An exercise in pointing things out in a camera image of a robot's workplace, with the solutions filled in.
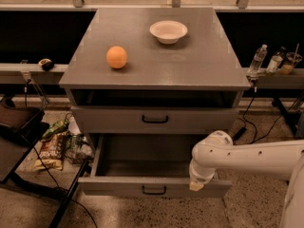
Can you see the snack chip bag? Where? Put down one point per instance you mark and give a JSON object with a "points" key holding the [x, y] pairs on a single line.
{"points": [[51, 154]]}

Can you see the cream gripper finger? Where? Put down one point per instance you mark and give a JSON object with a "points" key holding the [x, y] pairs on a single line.
{"points": [[195, 186]]}

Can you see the grey drawer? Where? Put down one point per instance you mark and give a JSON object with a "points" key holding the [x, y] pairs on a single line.
{"points": [[152, 120], [146, 165]]}

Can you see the small labelled bottle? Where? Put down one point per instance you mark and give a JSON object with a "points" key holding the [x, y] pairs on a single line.
{"points": [[275, 61]]}

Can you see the green snack bag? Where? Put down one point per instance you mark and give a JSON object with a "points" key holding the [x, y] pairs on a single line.
{"points": [[58, 127]]}

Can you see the clear plastic water bottle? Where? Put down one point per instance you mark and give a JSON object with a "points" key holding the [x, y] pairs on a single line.
{"points": [[257, 61]]}

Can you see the black yellow tape measure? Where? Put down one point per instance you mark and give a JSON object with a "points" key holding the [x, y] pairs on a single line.
{"points": [[46, 64]]}

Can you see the plastic cup with straw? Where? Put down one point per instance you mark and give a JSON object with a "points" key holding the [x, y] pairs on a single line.
{"points": [[292, 59]]}

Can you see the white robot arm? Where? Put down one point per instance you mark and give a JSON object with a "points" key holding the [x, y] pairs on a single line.
{"points": [[281, 159]]}

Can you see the grey top drawer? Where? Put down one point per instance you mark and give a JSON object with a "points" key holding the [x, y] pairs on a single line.
{"points": [[152, 120]]}

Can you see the orange fruit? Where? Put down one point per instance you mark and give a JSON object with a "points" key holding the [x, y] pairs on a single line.
{"points": [[116, 57]]}

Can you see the grey drawer cabinet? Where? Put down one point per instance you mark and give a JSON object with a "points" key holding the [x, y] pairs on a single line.
{"points": [[201, 70]]}

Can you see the white bowl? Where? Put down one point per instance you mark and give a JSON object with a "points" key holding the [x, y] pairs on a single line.
{"points": [[168, 32]]}

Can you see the black stand with tray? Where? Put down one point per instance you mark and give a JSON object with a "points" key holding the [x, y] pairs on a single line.
{"points": [[21, 129]]}

